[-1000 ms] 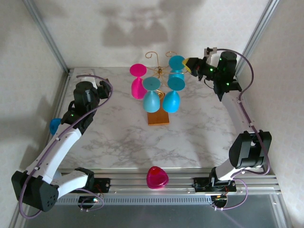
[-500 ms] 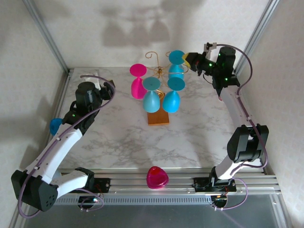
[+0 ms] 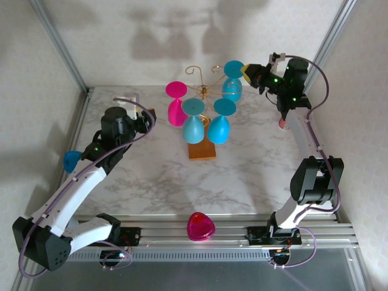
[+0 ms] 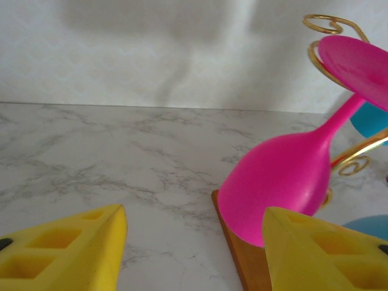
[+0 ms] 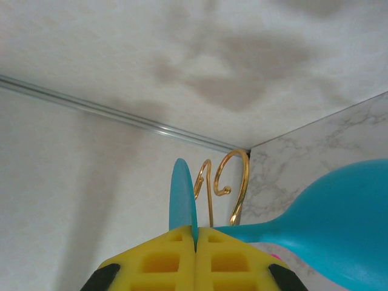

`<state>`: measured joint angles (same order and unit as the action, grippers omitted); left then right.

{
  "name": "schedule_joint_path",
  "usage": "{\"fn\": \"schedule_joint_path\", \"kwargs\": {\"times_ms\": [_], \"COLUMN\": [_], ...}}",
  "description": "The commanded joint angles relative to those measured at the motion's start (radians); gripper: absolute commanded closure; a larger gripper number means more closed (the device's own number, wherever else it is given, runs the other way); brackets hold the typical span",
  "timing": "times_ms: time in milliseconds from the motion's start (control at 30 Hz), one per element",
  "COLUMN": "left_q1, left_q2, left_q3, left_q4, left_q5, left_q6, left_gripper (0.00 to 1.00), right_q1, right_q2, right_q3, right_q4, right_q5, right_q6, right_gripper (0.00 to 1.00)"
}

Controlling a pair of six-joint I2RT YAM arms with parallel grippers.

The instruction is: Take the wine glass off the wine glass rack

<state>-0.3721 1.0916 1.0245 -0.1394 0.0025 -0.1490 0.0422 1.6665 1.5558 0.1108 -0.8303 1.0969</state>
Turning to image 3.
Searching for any blue wine glass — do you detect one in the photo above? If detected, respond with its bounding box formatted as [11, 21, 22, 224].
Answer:
[221, 59, 247, 103]
[207, 97, 237, 145]

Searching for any pink wine glass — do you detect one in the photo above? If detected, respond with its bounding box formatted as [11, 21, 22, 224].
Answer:
[165, 81, 189, 127]

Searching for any teal wine glass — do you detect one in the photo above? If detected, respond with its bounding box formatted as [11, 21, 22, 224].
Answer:
[181, 98, 206, 146]

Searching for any blue plastic bowl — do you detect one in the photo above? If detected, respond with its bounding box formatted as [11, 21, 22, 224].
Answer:
[62, 150, 83, 174]

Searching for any pink heart-shaped container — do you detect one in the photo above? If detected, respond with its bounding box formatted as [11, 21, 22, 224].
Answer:
[186, 212, 216, 243]

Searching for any black controller board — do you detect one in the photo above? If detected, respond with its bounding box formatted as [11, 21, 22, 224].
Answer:
[269, 247, 292, 269]
[99, 249, 130, 269]

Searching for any aluminium side rail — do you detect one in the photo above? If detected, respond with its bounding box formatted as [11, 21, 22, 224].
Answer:
[71, 87, 92, 152]

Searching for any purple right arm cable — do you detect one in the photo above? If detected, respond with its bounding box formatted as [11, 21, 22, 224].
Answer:
[270, 54, 343, 270]

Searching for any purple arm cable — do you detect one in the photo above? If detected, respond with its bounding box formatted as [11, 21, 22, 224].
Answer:
[270, 54, 343, 270]
[18, 96, 157, 279]

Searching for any gold wire rack wooden base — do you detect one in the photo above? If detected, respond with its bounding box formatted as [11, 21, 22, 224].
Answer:
[181, 65, 243, 161]

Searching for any aluminium frame post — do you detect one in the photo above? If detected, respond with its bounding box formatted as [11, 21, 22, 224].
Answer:
[303, 0, 360, 95]
[28, 0, 92, 93]

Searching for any grey slotted cable duct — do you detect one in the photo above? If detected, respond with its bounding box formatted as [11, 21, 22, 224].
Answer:
[65, 250, 272, 262]

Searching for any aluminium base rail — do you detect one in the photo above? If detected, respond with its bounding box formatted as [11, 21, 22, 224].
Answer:
[69, 214, 360, 252]

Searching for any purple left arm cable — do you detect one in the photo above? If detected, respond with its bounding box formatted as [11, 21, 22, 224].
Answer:
[18, 96, 157, 279]

